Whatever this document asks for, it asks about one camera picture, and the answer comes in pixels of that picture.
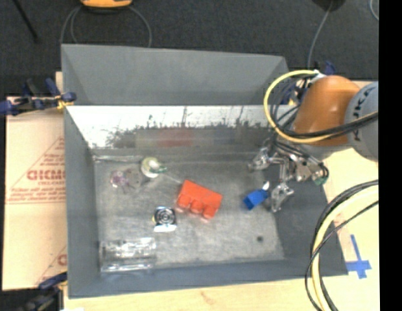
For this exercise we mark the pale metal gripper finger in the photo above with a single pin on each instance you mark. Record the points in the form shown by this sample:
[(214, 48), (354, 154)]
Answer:
[(261, 161), (279, 195)]

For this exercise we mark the blue and white small object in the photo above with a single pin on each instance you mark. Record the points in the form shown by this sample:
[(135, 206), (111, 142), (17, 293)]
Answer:
[(254, 198)]

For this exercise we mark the red toy building brick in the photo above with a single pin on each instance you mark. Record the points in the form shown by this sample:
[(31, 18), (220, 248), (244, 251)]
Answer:
[(198, 200)]

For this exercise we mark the grey metal bin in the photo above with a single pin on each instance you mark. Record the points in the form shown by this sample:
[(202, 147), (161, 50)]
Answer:
[(220, 245)]

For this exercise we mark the clear glass cup green rim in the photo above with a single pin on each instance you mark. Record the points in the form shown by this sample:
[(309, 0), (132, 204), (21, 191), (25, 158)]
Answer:
[(151, 167)]

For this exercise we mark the silver round tin white base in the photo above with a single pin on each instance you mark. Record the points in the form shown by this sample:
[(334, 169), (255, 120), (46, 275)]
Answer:
[(164, 218)]

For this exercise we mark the clear purple plastic object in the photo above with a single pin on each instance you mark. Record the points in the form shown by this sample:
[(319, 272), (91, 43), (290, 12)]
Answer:
[(124, 178)]

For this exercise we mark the clear plastic box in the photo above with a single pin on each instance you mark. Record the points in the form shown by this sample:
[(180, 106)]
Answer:
[(127, 254)]

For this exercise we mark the brown cardboard board red print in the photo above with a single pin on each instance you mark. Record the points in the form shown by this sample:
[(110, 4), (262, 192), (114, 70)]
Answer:
[(32, 206)]

